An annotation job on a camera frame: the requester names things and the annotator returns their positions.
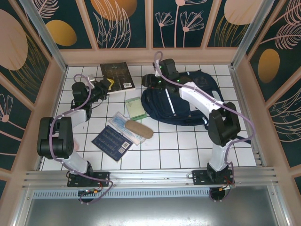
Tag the black book with barcode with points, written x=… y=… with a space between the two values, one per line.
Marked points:
x=117 y=75

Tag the green notepad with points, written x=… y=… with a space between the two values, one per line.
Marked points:
x=136 y=108

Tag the navy blue backpack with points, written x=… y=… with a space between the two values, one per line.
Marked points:
x=160 y=106

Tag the clear pouch with blue pens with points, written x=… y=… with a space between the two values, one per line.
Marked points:
x=117 y=121

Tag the blue notebook with barcode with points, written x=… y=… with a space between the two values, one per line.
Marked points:
x=108 y=141

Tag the brown oval case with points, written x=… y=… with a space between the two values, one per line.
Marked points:
x=141 y=130

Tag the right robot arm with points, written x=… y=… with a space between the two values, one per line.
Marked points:
x=200 y=96

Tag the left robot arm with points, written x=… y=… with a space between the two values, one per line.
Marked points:
x=70 y=120

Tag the small controller circuit board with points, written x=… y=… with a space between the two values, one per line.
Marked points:
x=227 y=187
x=88 y=191

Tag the grey metal sheet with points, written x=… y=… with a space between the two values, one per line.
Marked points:
x=150 y=212

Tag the aluminium corner post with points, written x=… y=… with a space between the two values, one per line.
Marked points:
x=248 y=35
x=44 y=35

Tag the aluminium side rail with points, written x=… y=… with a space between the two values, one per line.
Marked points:
x=258 y=158
x=40 y=164

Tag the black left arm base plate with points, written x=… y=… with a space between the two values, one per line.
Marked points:
x=103 y=177

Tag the aluminium mounting rail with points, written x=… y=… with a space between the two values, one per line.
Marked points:
x=150 y=176

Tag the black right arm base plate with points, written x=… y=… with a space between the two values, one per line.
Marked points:
x=200 y=177

